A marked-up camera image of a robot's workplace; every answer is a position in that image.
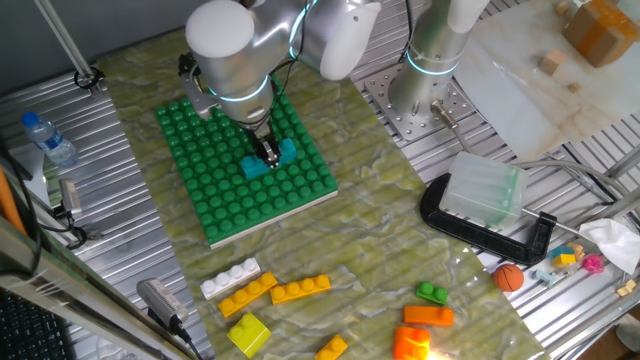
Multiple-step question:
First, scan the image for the pink small toy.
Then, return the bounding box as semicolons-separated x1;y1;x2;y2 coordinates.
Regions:
582;253;606;275

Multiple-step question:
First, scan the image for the grey base cable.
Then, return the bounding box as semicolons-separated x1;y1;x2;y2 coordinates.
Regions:
430;98;634;201

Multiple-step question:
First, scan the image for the black C-clamp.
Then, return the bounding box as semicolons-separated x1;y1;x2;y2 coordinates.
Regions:
419;172;596;266

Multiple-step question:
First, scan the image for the teal four-stud block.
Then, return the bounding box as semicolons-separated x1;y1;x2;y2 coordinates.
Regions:
239;137;299;181

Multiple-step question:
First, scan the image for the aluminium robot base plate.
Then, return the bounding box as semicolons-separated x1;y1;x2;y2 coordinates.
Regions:
363;62;476;142

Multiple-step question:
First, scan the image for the orange tube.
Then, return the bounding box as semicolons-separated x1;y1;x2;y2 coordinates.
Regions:
0;167;26;236

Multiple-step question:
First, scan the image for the wooden cube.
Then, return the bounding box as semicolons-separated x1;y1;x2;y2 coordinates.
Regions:
538;48;569;77

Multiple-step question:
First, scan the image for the yellow-orange two-stud block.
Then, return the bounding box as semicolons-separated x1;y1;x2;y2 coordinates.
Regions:
313;333;350;360

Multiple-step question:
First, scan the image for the lime yellow square block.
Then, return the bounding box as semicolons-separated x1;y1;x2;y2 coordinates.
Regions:
227;312;272;359

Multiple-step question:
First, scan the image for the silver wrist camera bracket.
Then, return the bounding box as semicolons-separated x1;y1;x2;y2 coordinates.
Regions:
177;52;224;121

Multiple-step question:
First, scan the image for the cardboard box with tape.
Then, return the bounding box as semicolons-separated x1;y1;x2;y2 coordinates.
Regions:
562;0;640;69

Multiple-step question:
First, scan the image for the orange long flat block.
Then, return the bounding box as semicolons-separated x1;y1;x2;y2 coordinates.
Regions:
402;304;456;329

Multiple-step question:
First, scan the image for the metal stand pole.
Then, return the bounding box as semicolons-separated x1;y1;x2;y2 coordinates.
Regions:
33;0;106;95

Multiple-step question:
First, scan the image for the green studded baseplate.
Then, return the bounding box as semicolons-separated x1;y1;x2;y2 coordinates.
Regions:
154;74;340;250

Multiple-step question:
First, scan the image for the grey metal frame bar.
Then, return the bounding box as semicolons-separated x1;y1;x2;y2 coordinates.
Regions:
0;214;201;360

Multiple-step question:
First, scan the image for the clear water bottle blue cap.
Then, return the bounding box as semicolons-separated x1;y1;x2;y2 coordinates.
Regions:
20;110;80;169

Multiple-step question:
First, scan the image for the white four-stud block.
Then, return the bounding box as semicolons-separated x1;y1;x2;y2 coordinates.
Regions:
199;257;263;301

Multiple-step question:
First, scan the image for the light blue small toy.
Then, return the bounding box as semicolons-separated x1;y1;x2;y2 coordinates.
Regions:
532;268;557;289

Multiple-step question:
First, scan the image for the mini orange basketball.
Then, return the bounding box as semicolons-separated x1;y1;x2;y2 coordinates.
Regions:
493;263;526;293

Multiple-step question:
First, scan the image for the white marble board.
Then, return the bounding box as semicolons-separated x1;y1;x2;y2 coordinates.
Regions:
452;0;640;162

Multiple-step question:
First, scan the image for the yellow-orange four-stud block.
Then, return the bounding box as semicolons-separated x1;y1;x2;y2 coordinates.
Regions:
217;271;279;319
269;273;332;306

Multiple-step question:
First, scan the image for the translucent plastic box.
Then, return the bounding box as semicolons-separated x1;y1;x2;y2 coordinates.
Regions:
438;151;530;231

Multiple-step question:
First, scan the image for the white crumpled tissue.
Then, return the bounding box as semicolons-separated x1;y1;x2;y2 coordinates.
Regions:
578;218;640;275

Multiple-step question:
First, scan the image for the green marble pattern mat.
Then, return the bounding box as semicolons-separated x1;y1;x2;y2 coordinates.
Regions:
97;29;551;360

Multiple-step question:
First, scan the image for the black keyboard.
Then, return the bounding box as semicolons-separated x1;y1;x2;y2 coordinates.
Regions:
0;289;76;360

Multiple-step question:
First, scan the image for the grey ribbed camera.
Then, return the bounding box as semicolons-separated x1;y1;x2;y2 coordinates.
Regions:
136;277;192;331

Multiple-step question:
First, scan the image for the green two-stud block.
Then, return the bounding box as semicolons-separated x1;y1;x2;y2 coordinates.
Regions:
415;280;450;307

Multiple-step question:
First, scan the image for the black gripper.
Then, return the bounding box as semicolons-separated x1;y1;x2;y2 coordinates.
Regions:
243;119;282;170

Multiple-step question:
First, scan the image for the orange chunky block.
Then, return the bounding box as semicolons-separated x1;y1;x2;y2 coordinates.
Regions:
392;325;432;360

